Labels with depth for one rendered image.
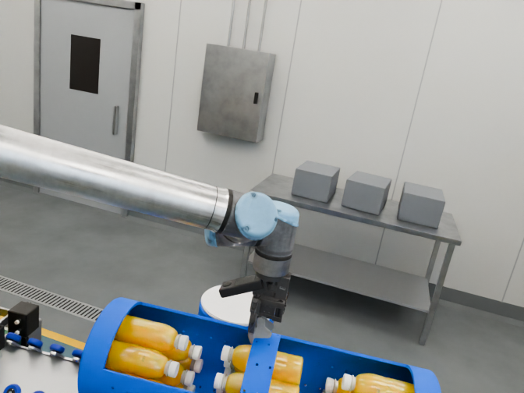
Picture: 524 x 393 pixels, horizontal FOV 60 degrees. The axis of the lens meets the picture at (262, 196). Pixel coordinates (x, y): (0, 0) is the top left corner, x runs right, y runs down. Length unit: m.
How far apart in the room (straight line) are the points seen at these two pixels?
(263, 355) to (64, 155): 0.67
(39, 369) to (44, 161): 0.91
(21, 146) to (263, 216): 0.43
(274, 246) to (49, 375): 0.84
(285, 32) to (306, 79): 0.45
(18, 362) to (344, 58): 3.45
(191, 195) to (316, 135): 3.50
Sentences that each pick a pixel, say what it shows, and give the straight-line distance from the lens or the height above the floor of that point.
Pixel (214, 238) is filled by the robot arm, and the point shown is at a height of 1.54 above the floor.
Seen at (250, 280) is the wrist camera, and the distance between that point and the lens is 1.13.
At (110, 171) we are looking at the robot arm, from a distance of 0.83.
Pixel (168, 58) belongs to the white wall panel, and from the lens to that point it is 4.75.
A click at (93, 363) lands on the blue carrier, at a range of 1.25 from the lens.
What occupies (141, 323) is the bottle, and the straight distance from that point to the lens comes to 1.30.
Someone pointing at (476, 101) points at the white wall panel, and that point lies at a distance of 4.24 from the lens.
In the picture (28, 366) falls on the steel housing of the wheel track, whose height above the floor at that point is 0.93.
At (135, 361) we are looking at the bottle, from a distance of 1.27.
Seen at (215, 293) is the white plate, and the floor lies 1.04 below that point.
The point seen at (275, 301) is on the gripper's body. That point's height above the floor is 1.37.
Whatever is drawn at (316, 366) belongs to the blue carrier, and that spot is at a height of 1.10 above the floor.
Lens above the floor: 1.93
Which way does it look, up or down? 17 degrees down
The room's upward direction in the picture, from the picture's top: 9 degrees clockwise
